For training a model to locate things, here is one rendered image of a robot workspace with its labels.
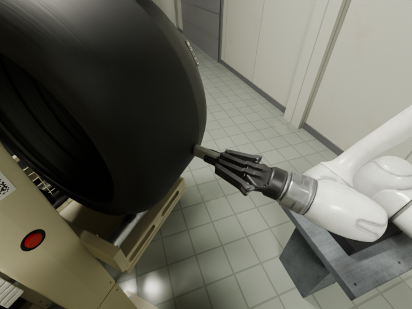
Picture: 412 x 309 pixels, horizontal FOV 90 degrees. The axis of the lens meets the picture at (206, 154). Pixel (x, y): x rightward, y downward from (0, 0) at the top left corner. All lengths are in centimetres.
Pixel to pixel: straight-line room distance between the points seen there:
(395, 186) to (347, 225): 43
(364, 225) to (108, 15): 60
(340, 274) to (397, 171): 41
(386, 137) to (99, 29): 63
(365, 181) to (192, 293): 113
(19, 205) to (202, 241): 129
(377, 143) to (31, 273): 84
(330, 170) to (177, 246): 124
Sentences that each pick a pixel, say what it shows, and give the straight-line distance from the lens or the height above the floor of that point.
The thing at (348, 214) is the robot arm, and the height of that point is 111.
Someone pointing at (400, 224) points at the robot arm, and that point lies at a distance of 98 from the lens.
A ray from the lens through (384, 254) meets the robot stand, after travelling 114.
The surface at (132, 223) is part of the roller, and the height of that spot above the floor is 91.
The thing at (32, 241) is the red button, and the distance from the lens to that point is 58.
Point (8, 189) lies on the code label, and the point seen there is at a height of 119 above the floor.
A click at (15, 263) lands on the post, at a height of 104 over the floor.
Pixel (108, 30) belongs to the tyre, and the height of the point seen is 141.
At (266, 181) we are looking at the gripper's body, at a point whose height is 111.
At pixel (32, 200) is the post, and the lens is 53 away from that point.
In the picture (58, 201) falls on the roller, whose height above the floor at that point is 91.
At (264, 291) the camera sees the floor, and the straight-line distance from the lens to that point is 157.
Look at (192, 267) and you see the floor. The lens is 157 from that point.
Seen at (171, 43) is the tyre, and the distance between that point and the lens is 48.
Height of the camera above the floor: 147
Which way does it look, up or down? 41 degrees down
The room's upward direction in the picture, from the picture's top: straight up
